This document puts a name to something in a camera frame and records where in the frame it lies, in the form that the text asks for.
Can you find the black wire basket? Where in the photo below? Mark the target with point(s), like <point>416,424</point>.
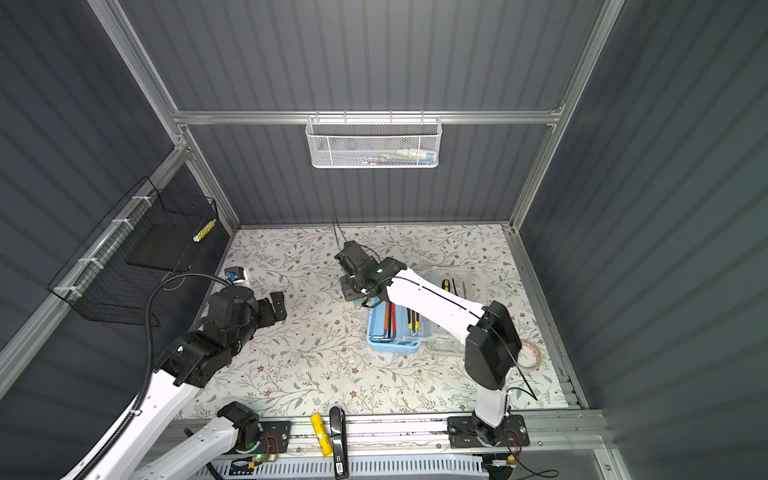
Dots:
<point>98,283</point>

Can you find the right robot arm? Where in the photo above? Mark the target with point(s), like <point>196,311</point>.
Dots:
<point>487,333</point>

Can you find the yellow tube in basket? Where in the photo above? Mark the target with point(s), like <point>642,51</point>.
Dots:
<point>204,231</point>

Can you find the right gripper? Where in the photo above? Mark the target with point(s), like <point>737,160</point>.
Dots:
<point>347,294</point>

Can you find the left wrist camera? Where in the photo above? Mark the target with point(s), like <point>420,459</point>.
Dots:
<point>236,275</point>

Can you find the black handle tool on rail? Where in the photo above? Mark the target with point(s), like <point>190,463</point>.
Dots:
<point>338,440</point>

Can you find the clear tape roll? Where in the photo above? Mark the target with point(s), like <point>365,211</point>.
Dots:
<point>530,357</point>

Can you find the white wire mesh basket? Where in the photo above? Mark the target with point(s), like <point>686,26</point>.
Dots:
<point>374,145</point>

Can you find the blue plastic tool box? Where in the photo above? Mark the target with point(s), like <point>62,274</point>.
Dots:
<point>440,312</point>

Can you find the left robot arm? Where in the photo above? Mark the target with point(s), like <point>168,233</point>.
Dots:
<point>173,379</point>

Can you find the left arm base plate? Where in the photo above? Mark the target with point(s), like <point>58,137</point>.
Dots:
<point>264,437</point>

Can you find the black pad in basket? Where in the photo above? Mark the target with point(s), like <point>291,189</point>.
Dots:
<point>165,247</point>

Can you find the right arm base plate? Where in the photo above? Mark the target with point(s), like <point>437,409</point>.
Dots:
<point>467,432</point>

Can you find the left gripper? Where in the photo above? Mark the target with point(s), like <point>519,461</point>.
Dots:
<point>268,316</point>

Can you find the yellow marker on rail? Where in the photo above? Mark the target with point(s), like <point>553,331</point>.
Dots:
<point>321,435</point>

